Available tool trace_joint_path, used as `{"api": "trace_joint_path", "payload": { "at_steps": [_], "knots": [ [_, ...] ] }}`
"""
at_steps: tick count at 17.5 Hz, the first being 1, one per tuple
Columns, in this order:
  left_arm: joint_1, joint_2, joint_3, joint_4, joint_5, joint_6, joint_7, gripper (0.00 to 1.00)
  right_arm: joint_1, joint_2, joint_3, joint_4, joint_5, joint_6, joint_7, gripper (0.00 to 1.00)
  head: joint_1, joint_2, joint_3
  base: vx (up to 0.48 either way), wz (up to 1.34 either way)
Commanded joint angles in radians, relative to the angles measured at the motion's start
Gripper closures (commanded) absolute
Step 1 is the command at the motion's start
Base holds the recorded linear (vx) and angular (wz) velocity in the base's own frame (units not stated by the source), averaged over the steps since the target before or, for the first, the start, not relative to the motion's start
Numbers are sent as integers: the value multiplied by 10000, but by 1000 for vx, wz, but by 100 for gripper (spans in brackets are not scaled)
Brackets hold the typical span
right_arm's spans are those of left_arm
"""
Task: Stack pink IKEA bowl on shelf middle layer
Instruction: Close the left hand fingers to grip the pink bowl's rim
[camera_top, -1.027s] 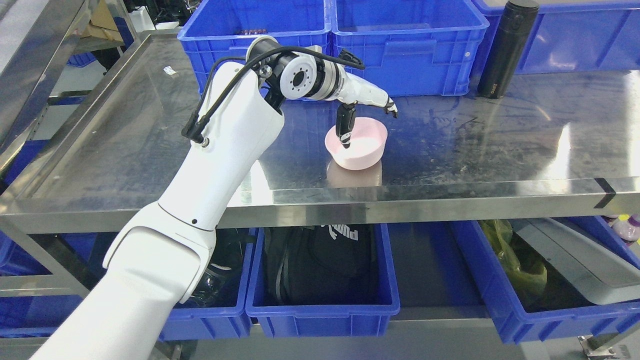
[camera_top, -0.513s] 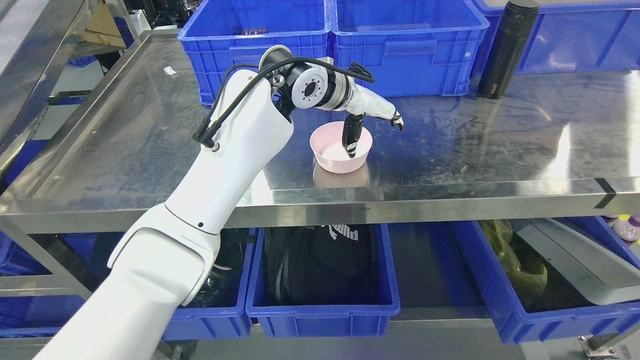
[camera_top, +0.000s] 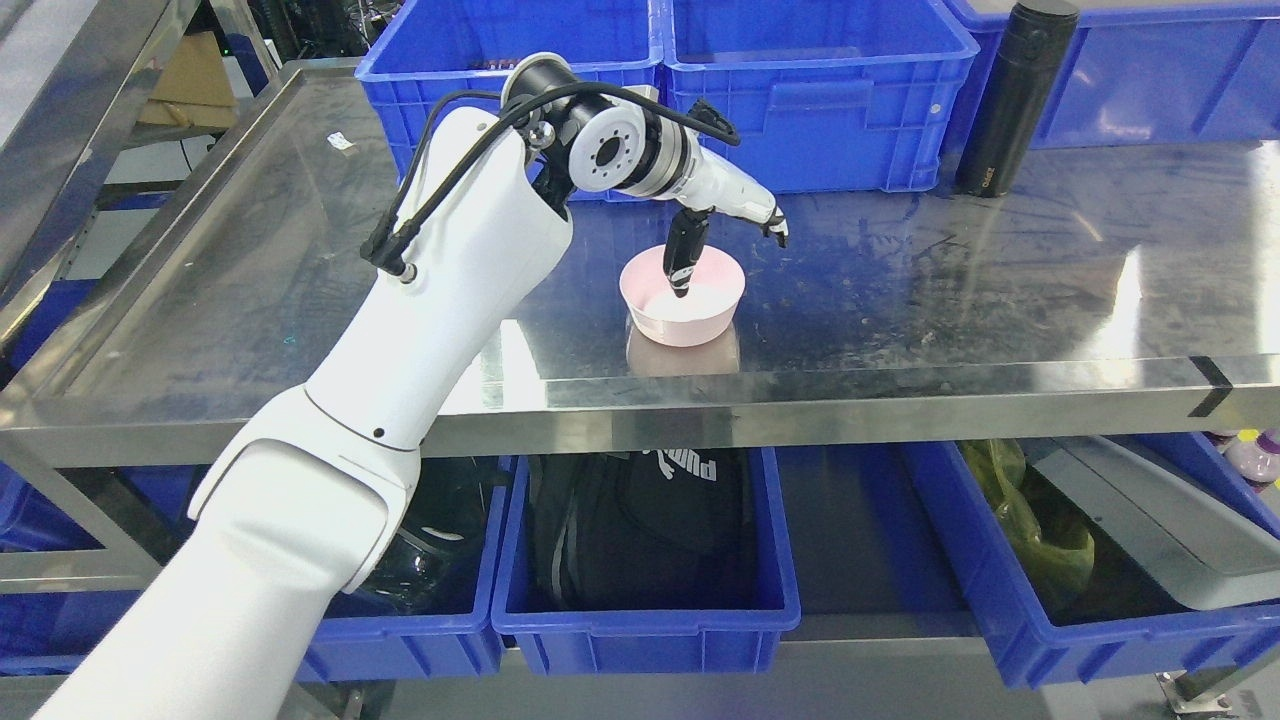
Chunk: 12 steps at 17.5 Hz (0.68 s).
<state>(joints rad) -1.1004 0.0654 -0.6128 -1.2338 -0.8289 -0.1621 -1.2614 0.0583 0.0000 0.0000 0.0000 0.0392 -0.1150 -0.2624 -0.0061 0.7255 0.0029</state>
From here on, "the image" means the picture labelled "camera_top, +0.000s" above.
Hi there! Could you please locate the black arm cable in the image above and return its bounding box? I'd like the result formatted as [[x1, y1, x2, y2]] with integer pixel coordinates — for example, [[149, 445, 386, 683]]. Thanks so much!
[[360, 79, 741, 279]]

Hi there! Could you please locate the steel rack left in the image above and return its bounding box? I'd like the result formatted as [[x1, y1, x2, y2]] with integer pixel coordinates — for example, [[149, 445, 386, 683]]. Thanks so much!
[[0, 0, 282, 591]]

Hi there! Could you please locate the cardboard box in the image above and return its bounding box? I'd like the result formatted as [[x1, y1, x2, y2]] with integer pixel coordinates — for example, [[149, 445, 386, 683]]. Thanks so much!
[[138, 31, 239, 131]]

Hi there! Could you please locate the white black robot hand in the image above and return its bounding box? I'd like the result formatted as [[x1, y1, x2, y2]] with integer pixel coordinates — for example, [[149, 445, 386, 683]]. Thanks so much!
[[657, 146, 790, 299]]

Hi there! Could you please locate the blue bin back right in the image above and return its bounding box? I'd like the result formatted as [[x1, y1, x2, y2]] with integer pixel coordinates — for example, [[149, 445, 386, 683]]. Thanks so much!
[[945, 0, 1280, 151]]

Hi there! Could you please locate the grey flat device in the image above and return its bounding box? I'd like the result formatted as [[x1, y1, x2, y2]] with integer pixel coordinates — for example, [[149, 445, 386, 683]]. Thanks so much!
[[1021, 436, 1279, 611]]

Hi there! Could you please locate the blue bin lower left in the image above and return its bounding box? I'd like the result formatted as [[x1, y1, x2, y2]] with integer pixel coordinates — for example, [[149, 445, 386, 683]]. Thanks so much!
[[1, 279, 206, 676]]

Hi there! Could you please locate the blue bin back left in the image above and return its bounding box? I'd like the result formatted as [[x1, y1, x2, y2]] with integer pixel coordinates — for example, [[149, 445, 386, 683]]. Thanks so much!
[[355, 1, 662, 176]]

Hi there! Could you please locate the black helmet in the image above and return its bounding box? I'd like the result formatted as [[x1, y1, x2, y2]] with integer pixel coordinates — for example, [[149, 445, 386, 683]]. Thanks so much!
[[352, 456, 508, 615]]

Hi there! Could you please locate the blue bin with helmet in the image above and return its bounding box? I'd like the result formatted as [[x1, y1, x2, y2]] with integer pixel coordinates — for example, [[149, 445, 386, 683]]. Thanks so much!
[[297, 456, 515, 682]]

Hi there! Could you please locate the blue bin lower right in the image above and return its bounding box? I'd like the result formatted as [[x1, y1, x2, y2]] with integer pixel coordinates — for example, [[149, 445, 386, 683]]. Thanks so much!
[[893, 441, 1279, 688]]

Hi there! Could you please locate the green plastic bag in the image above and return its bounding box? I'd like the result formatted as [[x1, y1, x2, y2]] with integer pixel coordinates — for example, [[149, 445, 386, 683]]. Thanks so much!
[[957, 439, 1096, 612]]

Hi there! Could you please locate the white paper scrap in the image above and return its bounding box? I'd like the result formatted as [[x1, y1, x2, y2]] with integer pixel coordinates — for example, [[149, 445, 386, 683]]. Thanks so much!
[[326, 132, 356, 154]]

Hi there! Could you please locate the blue bin with bag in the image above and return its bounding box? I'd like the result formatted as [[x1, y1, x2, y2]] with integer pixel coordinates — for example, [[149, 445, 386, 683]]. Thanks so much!
[[492, 448, 801, 675]]

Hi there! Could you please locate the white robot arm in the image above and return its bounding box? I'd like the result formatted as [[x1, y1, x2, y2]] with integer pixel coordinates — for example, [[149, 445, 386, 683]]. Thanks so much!
[[36, 53, 737, 719]]

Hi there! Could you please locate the blue bin back middle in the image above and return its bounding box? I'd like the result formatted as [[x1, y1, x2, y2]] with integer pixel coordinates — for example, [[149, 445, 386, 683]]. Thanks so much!
[[658, 1, 978, 195]]

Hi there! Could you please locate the steel table shelf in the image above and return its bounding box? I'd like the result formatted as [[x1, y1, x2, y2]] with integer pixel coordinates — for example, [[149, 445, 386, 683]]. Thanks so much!
[[3, 61, 1279, 468]]

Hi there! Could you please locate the pink plastic bowl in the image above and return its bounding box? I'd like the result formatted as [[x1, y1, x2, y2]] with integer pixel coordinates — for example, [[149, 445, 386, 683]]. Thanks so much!
[[620, 246, 746, 348]]

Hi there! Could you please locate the black bag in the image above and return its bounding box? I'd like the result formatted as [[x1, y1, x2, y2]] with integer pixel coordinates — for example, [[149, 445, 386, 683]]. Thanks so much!
[[527, 448, 756, 611]]

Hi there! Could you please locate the black thermos bottle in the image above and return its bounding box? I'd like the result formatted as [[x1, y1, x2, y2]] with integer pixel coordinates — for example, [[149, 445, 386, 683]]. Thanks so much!
[[955, 1, 1080, 199]]

